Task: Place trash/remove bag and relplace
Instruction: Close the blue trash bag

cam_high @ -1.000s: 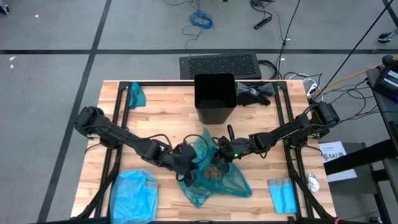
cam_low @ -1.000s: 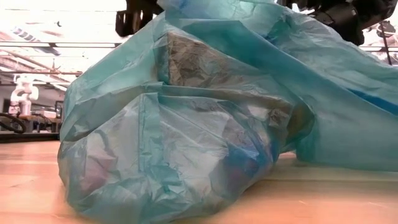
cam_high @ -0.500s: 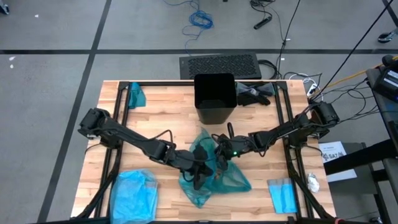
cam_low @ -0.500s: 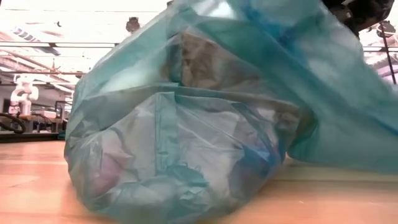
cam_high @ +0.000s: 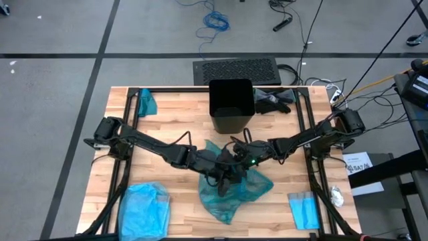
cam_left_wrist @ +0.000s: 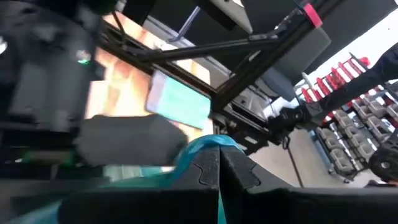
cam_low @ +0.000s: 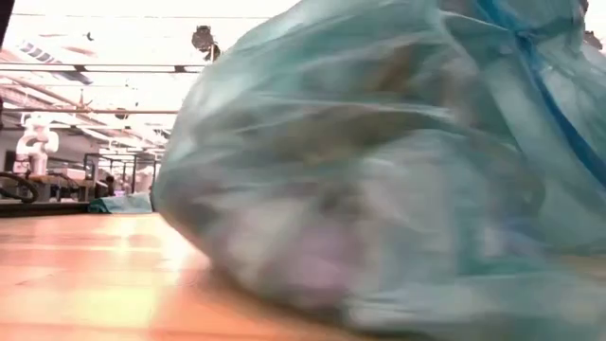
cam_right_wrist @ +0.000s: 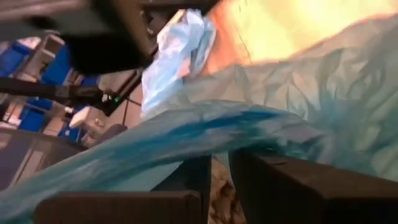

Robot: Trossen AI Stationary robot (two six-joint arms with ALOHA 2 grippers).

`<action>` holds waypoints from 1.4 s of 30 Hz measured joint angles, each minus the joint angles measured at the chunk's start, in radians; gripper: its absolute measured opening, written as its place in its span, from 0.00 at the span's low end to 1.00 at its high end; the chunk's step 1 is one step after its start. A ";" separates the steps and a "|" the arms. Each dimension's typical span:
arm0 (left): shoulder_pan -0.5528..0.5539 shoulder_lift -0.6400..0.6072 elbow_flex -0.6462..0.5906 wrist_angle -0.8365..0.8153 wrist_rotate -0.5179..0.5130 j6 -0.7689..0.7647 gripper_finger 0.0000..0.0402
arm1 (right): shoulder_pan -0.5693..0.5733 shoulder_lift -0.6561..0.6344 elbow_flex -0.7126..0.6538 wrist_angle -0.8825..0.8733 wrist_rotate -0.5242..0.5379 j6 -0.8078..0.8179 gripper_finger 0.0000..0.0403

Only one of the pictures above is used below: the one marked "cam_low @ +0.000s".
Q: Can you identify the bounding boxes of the teal trash bag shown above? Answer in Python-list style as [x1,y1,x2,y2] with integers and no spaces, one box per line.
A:
[150,0,606,341]

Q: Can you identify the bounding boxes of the small folded teal bag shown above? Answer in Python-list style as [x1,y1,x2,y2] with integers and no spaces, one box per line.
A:
[87,190,153,215]

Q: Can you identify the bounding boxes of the background workbench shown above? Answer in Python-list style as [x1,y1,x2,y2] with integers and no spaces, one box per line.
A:
[27,173,110,203]

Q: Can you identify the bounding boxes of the black hanging camera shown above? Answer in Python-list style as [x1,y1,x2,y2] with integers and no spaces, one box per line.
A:
[190,24,223,63]

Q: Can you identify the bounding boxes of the black aluminium table frame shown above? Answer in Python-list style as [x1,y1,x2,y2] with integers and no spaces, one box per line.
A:
[0,198,92,219]

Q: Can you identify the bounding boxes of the black hose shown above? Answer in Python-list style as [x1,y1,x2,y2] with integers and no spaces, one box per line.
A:
[0,170,40,205]

